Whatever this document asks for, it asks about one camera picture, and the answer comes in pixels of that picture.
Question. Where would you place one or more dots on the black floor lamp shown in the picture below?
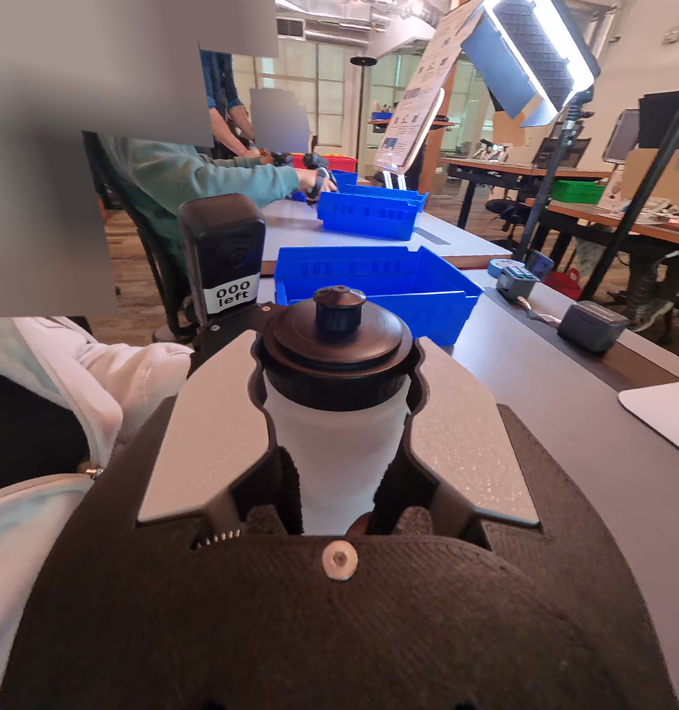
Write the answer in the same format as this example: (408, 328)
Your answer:
(363, 60)

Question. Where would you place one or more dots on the grey tablet screen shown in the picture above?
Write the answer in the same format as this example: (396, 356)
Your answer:
(622, 136)

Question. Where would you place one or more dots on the grey charger case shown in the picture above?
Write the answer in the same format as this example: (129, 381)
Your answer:
(514, 283)

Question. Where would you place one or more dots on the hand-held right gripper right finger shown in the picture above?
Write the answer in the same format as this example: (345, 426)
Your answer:
(472, 449)

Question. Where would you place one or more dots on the wooden pillar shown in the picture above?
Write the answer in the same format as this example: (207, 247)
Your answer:
(431, 166)

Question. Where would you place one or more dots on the white board stand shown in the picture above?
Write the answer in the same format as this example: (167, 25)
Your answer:
(661, 413)
(395, 180)

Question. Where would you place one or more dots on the white ceiling vent grille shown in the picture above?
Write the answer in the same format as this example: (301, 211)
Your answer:
(290, 27)

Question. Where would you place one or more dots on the blue tape roll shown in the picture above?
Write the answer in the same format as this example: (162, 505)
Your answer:
(496, 269)

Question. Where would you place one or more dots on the white plastic bottle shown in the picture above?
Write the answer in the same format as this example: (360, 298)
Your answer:
(339, 460)

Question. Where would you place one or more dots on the red basket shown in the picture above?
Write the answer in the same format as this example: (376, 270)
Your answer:
(567, 283)

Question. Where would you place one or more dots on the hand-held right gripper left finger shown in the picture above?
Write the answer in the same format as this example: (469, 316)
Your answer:
(206, 444)

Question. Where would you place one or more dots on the black light stand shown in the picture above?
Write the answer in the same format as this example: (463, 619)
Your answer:
(544, 188)

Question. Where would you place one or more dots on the red plastic bin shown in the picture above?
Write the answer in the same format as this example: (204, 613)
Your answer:
(342, 162)

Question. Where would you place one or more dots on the person's right hand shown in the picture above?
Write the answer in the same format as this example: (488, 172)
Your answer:
(360, 526)

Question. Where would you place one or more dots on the printed instruction board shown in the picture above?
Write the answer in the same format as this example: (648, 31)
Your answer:
(422, 94)

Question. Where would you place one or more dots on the studio light panel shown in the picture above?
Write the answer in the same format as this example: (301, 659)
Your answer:
(539, 39)

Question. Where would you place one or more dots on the wooden top desk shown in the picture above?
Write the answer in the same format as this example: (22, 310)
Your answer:
(511, 166)
(622, 217)

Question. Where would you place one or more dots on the person's black shirt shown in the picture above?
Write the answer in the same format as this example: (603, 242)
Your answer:
(28, 432)

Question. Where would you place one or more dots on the dark grey case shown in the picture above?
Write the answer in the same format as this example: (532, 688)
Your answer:
(592, 327)

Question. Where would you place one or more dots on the person's left forearm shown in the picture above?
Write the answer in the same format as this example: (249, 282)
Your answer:
(145, 371)

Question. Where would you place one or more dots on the black monitor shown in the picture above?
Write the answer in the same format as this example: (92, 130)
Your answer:
(561, 152)
(664, 116)

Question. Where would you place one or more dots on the black tripod leg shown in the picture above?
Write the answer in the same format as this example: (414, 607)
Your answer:
(639, 188)

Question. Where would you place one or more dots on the black bottle lid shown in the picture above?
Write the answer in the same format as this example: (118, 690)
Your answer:
(334, 377)

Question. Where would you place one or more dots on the green plastic bin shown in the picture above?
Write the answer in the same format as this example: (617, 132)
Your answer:
(578, 191)

